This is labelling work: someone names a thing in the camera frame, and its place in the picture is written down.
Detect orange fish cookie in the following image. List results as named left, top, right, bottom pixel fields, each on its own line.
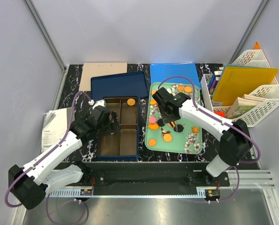
left=150, top=100, right=157, bottom=105

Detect green floral serving tray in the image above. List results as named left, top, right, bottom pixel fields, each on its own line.
left=145, top=82, right=203, bottom=154

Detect white manual booklet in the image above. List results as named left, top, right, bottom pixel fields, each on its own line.
left=41, top=107, right=74, bottom=153

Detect yellow folder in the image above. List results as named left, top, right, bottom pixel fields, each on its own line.
left=212, top=64, right=279, bottom=106

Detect pink sandwich cookie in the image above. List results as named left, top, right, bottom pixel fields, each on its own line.
left=148, top=116, right=157, bottom=124

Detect yellow fish cookie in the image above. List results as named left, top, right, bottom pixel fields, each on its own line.
left=148, top=124, right=159, bottom=130

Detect white desk file organizer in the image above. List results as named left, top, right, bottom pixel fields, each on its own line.
left=200, top=49, right=279, bottom=127

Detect black sandwich cookie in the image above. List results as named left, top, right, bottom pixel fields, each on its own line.
left=176, top=124, right=184, bottom=133
left=157, top=119, right=165, bottom=127

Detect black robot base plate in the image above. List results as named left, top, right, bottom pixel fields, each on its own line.
left=64, top=161, right=231, bottom=196

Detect blue folder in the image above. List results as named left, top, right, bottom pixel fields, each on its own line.
left=150, top=63, right=201, bottom=89

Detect green covered book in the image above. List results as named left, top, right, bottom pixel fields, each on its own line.
left=226, top=94, right=267, bottom=119

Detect blue cookie tin box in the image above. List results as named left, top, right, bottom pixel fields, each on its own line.
left=95, top=96, right=140, bottom=162

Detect plain orange round cookie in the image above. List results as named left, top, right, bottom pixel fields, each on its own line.
left=148, top=138, right=156, bottom=147

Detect orange flower cookie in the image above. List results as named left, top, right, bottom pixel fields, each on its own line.
left=191, top=127, right=200, bottom=134

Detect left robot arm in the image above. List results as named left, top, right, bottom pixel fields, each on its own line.
left=5, top=105, right=121, bottom=210

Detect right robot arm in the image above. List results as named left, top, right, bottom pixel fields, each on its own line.
left=152, top=88, right=252, bottom=186

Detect blue tin lid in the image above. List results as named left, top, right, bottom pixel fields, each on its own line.
left=90, top=71, right=149, bottom=101

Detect tan cardboard sheet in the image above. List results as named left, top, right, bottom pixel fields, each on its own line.
left=79, top=62, right=127, bottom=91

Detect red small object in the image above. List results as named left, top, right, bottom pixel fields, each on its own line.
left=214, top=111, right=226, bottom=118

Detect round yellow sandwich cookie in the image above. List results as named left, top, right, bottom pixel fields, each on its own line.
left=163, top=134, right=173, bottom=143
left=127, top=98, right=136, bottom=106

